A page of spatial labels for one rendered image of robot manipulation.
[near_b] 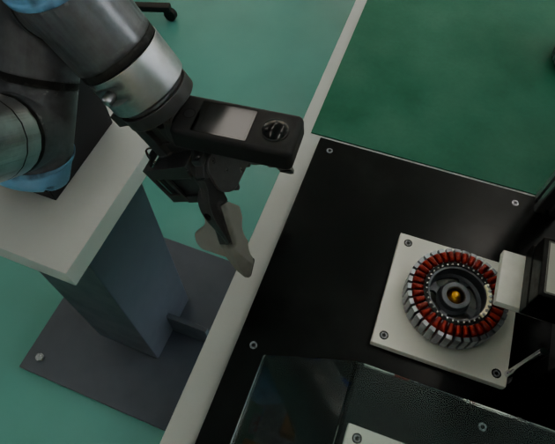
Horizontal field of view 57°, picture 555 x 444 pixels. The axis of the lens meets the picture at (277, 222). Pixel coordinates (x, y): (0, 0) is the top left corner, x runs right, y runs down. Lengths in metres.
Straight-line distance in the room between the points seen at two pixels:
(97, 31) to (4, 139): 0.12
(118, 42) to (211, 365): 0.37
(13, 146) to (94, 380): 1.04
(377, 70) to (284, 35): 1.25
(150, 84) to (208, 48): 1.64
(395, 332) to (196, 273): 0.95
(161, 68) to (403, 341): 0.39
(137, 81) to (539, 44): 0.75
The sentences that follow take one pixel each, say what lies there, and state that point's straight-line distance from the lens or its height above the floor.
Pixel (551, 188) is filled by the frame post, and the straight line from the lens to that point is 0.72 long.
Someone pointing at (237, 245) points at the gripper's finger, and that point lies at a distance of 0.51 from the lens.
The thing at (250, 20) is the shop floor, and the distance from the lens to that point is 2.19.
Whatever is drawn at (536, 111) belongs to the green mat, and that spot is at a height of 0.75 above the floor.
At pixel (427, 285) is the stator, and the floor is 0.82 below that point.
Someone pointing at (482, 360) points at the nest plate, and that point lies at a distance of 0.63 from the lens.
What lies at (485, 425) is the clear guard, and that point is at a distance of 0.30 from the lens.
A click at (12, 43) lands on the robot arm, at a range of 0.53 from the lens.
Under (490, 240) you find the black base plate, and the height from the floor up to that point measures 0.77.
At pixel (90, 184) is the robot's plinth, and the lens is 0.77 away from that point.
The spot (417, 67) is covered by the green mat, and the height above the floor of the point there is 0.75.
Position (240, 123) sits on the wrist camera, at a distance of 0.46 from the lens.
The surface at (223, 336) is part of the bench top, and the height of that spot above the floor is 0.75.
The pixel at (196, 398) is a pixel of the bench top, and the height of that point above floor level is 0.75.
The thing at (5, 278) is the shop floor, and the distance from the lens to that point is 1.67.
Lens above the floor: 1.35
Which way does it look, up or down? 60 degrees down
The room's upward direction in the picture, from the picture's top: straight up
